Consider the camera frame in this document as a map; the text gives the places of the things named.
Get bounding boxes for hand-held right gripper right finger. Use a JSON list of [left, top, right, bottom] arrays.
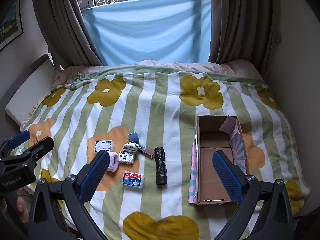
[[212, 150, 294, 240]]

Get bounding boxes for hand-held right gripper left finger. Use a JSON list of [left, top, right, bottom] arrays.
[[27, 150, 110, 240]]

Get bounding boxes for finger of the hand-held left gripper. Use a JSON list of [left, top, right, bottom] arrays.
[[0, 130, 31, 157], [10, 137, 55, 167]]

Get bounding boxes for cardboard box with pink lining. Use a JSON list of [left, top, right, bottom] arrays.
[[188, 115, 248, 205]]

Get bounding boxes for pink fluffy scrunchie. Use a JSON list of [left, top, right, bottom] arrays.
[[105, 151, 120, 173]]

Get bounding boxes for clear plastic box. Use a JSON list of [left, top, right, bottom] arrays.
[[94, 140, 115, 153]]

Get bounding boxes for black-white printed tissue packet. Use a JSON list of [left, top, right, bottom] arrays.
[[118, 151, 137, 165]]

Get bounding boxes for red lip gloss tube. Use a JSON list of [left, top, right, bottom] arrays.
[[139, 145, 156, 158]]

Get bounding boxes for black trash bag roll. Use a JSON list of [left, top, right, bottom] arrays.
[[154, 147, 168, 186]]

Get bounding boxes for person's left hand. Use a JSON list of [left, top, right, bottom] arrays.
[[0, 191, 30, 218]]

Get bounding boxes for blue red-label plastic box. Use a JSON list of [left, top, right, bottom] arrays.
[[121, 171, 145, 188]]

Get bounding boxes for white padded headboard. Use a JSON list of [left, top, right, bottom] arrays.
[[0, 54, 57, 126]]

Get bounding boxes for floral striped blanket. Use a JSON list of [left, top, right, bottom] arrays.
[[12, 66, 312, 240]]

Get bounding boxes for pink quilt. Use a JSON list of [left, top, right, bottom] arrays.
[[54, 59, 265, 85]]

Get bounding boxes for light blue sheet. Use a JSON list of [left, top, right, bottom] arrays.
[[81, 0, 213, 65]]

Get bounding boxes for wall poster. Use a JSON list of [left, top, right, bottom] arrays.
[[0, 0, 24, 52]]

